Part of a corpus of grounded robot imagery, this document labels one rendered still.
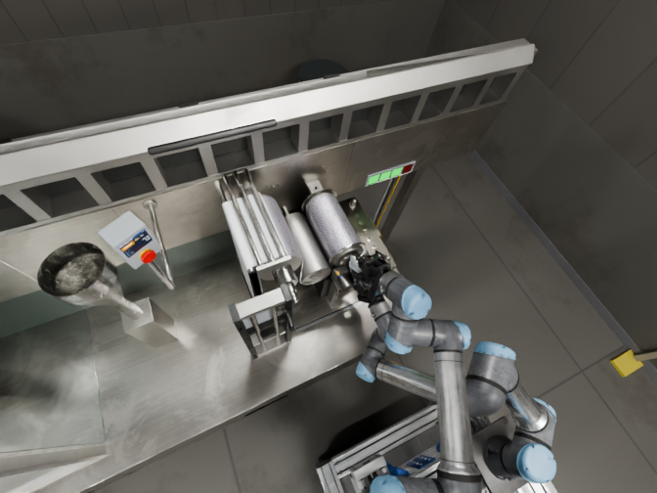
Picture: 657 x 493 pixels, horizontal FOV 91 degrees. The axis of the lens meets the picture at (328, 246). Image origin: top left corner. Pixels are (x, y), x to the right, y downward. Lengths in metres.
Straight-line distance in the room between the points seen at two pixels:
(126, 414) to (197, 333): 0.35
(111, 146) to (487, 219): 3.04
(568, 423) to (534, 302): 0.83
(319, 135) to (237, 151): 0.29
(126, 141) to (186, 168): 0.69
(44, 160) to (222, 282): 1.12
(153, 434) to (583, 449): 2.53
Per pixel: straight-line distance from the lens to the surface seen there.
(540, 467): 1.49
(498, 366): 1.15
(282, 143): 1.17
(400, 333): 0.90
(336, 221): 1.15
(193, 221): 1.24
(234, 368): 1.40
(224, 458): 2.30
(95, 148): 0.45
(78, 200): 1.16
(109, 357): 1.55
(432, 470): 1.66
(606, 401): 3.15
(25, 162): 0.47
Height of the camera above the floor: 2.27
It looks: 61 degrees down
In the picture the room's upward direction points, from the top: 12 degrees clockwise
